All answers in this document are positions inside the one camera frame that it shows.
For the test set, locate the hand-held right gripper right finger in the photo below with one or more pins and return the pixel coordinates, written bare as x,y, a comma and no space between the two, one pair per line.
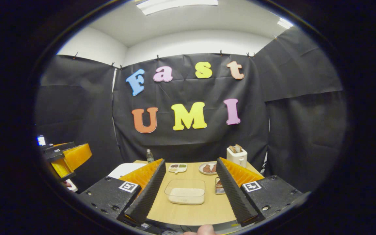
233,194

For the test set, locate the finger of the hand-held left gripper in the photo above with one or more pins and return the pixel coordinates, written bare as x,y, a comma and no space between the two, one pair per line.
60,168
77,156

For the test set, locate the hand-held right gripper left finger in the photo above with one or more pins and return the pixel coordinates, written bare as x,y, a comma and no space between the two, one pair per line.
147,195

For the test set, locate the clear chopstick holder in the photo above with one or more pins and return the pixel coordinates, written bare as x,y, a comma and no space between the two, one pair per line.
219,192

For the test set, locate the white rice cooker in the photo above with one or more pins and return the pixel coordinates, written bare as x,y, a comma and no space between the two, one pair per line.
126,169

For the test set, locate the clear rice container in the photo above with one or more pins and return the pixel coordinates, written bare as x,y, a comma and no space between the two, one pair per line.
184,195

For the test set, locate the white adapter box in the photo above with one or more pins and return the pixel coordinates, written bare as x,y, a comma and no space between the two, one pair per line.
72,186

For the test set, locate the brown meat piece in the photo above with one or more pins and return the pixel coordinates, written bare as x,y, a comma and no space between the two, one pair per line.
206,168
213,168

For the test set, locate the white round plate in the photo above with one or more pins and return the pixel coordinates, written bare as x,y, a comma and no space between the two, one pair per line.
207,173

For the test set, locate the white toaster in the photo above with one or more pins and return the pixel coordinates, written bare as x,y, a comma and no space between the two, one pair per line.
237,160

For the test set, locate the clear plastic water bottle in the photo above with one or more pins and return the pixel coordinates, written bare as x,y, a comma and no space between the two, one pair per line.
149,157

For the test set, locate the white divided grain dish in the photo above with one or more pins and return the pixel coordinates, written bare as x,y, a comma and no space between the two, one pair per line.
177,170

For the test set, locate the toast slice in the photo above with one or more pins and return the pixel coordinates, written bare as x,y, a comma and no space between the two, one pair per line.
238,148
232,149

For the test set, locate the ceiling light panel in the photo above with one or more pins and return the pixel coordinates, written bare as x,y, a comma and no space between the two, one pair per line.
178,5
285,23

